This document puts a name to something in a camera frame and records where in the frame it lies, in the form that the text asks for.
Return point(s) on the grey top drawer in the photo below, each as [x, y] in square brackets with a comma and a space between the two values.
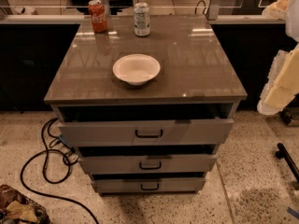
[146, 133]

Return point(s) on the grey drawer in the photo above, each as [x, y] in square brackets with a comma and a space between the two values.
[146, 133]
[108, 165]
[177, 184]

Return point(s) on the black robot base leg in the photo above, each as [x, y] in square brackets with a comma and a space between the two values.
[282, 153]

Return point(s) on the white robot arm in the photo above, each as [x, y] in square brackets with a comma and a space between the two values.
[288, 10]

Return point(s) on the grey middle drawer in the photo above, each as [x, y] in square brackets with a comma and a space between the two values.
[108, 165]

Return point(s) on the grey drawer cabinet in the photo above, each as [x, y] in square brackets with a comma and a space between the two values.
[196, 81]

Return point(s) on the grey bottom drawer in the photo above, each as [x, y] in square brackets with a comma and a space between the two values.
[177, 184]

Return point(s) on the white paper bowl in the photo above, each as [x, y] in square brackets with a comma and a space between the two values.
[136, 69]

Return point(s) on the white green soda can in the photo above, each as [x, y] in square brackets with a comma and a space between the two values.
[142, 19]

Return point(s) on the red cola can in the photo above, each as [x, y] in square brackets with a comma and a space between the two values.
[98, 16]

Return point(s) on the basket with cloths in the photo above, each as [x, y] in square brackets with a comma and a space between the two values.
[16, 208]

